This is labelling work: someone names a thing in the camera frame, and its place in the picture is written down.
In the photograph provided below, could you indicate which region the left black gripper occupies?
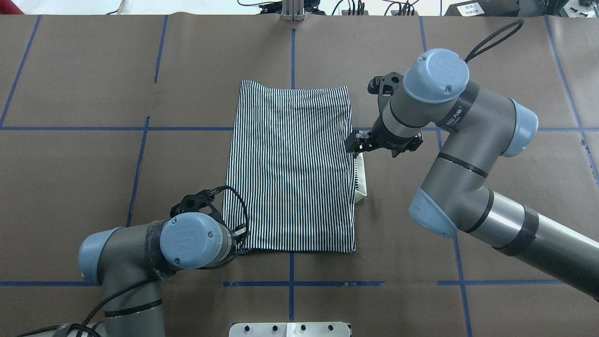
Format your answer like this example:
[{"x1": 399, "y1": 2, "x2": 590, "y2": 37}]
[{"x1": 169, "y1": 187, "x2": 246, "y2": 255}]

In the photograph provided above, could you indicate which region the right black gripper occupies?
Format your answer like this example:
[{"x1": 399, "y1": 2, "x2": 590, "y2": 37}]
[{"x1": 346, "y1": 72, "x2": 423, "y2": 158}]

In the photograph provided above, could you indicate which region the blue white striped polo shirt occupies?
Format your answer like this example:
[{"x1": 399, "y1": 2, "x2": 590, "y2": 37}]
[{"x1": 226, "y1": 80, "x2": 358, "y2": 253}]

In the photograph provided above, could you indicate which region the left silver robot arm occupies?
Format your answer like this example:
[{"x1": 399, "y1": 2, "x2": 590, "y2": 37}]
[{"x1": 49, "y1": 185, "x2": 249, "y2": 337}]

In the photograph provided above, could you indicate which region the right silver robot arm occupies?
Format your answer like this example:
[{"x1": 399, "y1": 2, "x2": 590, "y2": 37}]
[{"x1": 344, "y1": 48, "x2": 599, "y2": 299}]

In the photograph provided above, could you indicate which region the brown paper table cover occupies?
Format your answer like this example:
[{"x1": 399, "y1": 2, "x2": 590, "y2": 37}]
[{"x1": 0, "y1": 13, "x2": 598, "y2": 337}]

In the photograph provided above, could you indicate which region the long black box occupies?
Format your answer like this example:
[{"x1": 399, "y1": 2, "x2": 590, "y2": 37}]
[{"x1": 443, "y1": 0, "x2": 520, "y2": 17}]

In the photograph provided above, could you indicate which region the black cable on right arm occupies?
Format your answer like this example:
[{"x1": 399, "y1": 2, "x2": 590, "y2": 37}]
[{"x1": 463, "y1": 19, "x2": 525, "y2": 64}]

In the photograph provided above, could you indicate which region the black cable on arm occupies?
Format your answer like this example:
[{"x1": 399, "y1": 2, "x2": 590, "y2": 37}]
[
  {"x1": 463, "y1": 19, "x2": 525, "y2": 64},
  {"x1": 14, "y1": 185, "x2": 250, "y2": 337}
]

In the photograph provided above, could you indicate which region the aluminium frame post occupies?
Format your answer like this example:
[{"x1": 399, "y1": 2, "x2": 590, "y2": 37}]
[{"x1": 281, "y1": 0, "x2": 305, "y2": 22}]

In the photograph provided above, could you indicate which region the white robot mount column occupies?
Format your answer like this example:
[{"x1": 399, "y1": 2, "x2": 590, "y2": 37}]
[{"x1": 228, "y1": 322, "x2": 352, "y2": 337}]

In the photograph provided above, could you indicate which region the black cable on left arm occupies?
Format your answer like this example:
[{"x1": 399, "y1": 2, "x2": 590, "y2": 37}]
[{"x1": 14, "y1": 185, "x2": 250, "y2": 337}]

